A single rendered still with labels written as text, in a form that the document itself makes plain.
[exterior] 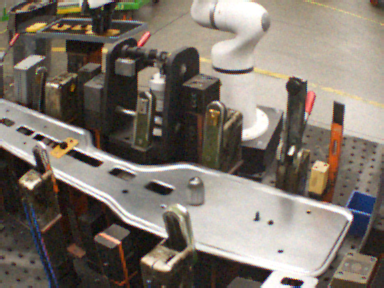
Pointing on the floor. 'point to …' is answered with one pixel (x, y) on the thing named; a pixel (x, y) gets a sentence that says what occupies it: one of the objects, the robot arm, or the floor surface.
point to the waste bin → (41, 13)
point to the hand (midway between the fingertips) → (101, 23)
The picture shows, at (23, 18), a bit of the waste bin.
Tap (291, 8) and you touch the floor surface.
